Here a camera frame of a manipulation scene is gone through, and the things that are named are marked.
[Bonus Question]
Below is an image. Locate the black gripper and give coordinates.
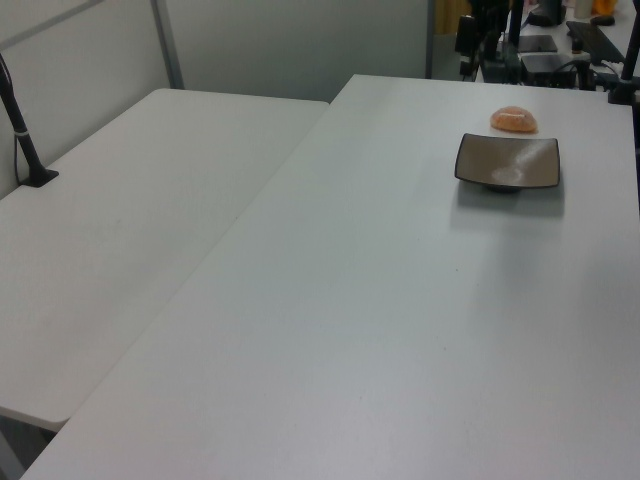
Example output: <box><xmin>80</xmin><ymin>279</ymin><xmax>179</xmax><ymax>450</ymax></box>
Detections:
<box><xmin>457</xmin><ymin>0</ymin><xmax>504</xmax><ymax>78</ymax></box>

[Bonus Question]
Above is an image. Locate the orange sugared bread roll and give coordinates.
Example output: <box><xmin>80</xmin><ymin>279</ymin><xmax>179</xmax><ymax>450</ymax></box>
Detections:
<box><xmin>489</xmin><ymin>106</ymin><xmax>540</xmax><ymax>135</ymax></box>

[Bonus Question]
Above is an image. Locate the square brown ceramic plate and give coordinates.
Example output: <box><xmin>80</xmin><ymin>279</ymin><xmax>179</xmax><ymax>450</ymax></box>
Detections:
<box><xmin>453</xmin><ymin>132</ymin><xmax>561</xmax><ymax>195</ymax></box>

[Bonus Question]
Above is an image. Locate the black vertical pole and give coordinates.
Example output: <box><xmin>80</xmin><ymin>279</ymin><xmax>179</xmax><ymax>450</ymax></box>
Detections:
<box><xmin>508</xmin><ymin>0</ymin><xmax>524</xmax><ymax>47</ymax></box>

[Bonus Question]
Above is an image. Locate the dark flat screen device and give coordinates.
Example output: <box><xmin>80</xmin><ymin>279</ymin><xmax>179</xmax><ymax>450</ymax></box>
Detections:
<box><xmin>518</xmin><ymin>34</ymin><xmax>559</xmax><ymax>54</ymax></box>

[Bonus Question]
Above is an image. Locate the black electronics box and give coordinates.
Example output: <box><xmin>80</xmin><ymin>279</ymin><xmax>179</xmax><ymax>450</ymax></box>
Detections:
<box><xmin>520</xmin><ymin>52</ymin><xmax>592</xmax><ymax>90</ymax></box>

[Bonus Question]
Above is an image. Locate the black keyboard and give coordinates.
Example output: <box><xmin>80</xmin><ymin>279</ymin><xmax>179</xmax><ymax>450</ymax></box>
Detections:
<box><xmin>566</xmin><ymin>20</ymin><xmax>627</xmax><ymax>64</ymax></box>

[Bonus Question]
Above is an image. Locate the black clamp stand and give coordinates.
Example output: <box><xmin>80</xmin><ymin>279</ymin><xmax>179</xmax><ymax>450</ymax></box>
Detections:
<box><xmin>606</xmin><ymin>37</ymin><xmax>640</xmax><ymax>106</ymax></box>

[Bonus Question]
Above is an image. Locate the grey partition frame post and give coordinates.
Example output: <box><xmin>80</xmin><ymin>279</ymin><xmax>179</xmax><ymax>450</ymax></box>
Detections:
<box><xmin>424</xmin><ymin>0</ymin><xmax>437</xmax><ymax>79</ymax></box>
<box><xmin>149</xmin><ymin>0</ymin><xmax>185</xmax><ymax>91</ymax></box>

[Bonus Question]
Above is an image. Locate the black camera stand pole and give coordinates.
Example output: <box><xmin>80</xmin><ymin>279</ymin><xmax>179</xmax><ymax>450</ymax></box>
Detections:
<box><xmin>0</xmin><ymin>52</ymin><xmax>60</xmax><ymax>189</ymax></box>

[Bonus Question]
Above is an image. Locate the thin black stand cable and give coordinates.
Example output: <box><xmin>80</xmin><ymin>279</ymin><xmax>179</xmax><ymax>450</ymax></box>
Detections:
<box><xmin>12</xmin><ymin>132</ymin><xmax>25</xmax><ymax>186</ymax></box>

